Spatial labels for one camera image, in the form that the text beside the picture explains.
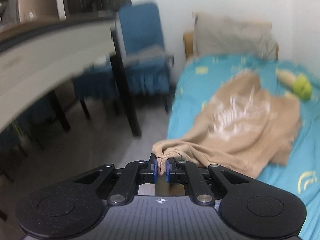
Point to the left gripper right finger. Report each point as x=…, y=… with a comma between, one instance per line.
x=174, y=171

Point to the tan garment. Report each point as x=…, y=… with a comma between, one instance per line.
x=243, y=128

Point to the brown refrigerator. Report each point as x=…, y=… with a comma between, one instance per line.
x=29, y=10

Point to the green and beige plush toy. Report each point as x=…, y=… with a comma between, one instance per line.
x=299, y=84

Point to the turquoise patterned bed sheet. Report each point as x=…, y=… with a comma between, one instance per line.
x=201, y=79

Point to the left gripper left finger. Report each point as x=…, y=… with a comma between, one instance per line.
x=148, y=170

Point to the white black-legged table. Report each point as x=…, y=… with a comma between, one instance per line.
x=38, y=56

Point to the grey pillow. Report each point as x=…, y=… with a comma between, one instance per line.
x=225, y=35

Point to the blue covered chair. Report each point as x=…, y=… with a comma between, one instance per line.
x=141, y=43
x=97, y=82

